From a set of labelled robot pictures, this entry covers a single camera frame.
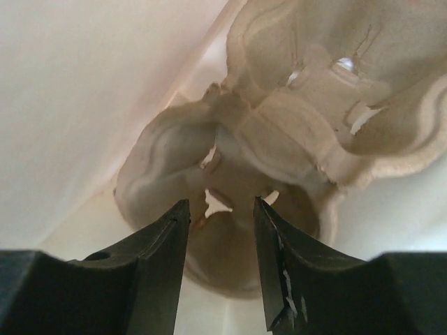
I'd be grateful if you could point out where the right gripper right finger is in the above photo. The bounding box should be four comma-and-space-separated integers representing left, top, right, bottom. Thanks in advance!
254, 198, 446, 334

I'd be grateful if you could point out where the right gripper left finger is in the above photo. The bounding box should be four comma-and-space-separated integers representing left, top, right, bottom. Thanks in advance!
1, 200, 190, 334

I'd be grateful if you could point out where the single cardboard cup carrier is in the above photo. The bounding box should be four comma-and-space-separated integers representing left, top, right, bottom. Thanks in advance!
115, 1, 446, 299

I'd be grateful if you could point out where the kraft paper bag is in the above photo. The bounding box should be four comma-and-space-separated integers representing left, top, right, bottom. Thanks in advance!
1, 1, 446, 334

